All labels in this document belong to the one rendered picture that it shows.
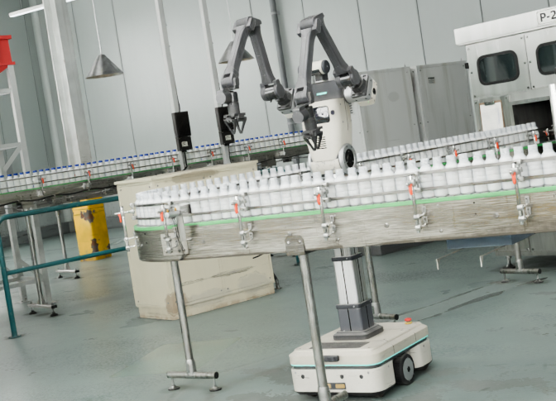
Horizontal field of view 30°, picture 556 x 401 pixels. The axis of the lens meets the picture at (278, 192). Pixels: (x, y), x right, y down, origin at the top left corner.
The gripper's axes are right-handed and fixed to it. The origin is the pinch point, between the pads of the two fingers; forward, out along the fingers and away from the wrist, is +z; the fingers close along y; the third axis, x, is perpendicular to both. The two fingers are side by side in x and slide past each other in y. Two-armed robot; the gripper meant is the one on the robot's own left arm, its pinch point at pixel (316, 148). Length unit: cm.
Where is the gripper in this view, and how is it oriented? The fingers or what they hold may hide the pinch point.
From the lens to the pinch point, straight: 480.2
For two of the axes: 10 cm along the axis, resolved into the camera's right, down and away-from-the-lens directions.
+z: 2.4, 9.5, 2.1
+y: 5.0, -3.0, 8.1
